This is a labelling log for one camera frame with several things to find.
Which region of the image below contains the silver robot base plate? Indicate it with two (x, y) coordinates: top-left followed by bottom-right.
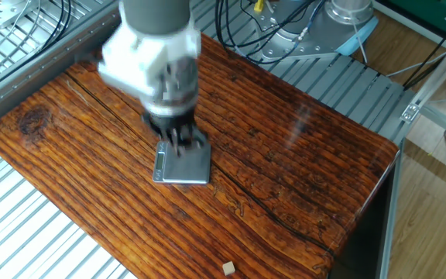
(261, 9), (365, 61)

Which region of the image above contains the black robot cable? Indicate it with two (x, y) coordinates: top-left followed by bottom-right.
(214, 0), (324, 66)

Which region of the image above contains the aluminium frame post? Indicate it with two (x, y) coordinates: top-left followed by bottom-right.
(400, 22), (446, 124)

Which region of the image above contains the green board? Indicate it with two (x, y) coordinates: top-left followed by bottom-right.
(385, 0), (446, 40)

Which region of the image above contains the glossy wood grain board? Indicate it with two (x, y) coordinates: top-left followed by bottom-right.
(0, 33), (400, 279)

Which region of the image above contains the black pedestal cable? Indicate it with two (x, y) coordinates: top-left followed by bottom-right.
(33, 0), (73, 53)

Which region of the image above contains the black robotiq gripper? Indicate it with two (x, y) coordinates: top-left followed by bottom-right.
(141, 109), (210, 157)

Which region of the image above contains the grey aluminium rail beam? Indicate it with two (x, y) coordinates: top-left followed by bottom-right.
(0, 0), (122, 135)

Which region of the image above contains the silver digital pocket scale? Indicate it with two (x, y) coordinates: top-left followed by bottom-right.
(152, 139), (212, 185)

